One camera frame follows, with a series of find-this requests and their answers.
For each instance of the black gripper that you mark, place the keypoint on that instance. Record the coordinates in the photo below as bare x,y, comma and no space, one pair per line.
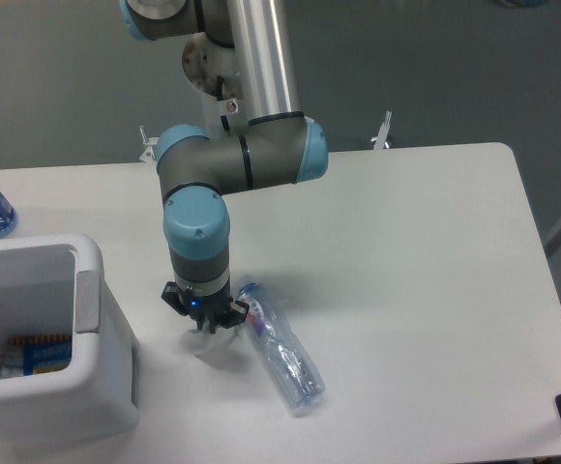
219,310

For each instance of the white plastic trash can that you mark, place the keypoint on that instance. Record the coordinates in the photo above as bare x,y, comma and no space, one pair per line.
55,284

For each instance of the white paper wrapper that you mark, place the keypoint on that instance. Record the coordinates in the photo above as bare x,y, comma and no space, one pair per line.
216,349

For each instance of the white bracket with bolt right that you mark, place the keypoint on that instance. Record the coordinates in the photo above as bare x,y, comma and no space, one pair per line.
381,140

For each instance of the crushed clear plastic bottle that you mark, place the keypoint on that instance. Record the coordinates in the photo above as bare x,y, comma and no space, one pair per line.
293,371

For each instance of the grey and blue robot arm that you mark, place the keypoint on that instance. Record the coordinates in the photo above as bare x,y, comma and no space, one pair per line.
248,59

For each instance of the blue and yellow snack packet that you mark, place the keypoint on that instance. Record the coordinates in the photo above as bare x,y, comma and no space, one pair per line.
37,354

